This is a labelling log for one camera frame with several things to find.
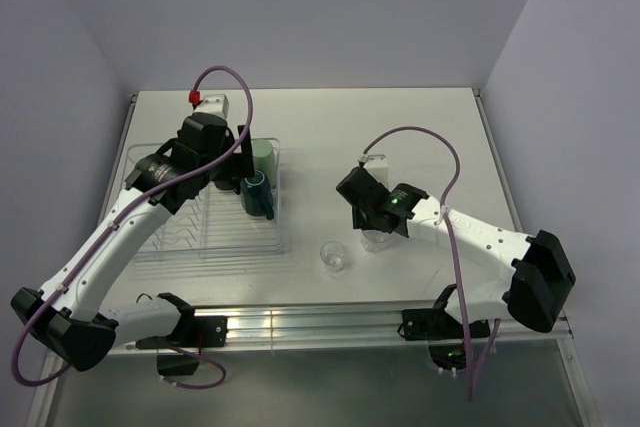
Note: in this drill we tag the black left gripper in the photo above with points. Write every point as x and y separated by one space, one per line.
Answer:
239 165

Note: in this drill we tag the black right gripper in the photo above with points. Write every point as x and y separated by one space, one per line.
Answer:
359 221

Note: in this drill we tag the black mug cream interior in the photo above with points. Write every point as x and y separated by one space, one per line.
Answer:
230 185

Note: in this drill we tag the dark green mug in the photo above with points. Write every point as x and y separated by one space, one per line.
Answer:
256 196

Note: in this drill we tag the light green plastic cup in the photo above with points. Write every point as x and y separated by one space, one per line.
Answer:
264 159

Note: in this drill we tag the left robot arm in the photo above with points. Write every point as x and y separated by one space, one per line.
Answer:
65 313

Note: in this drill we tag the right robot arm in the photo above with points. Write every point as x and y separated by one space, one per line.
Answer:
530 276

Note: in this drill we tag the large clear glass cup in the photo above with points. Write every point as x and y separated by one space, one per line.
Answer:
374 241

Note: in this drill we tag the small clear glass cup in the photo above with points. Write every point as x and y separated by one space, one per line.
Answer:
334 256

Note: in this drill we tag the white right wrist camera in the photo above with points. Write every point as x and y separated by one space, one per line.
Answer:
377 166

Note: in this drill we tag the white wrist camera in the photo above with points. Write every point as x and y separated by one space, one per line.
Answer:
377 166
213 104

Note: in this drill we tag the clear wire dish rack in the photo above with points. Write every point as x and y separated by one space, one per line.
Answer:
214 225

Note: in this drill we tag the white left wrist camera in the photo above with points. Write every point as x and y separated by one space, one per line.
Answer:
213 104

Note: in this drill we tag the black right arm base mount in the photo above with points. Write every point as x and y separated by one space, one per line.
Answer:
429 324

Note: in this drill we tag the aluminium rail frame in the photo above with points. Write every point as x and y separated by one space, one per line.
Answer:
306 347

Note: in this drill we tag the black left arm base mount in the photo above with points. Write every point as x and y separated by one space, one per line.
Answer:
187 351

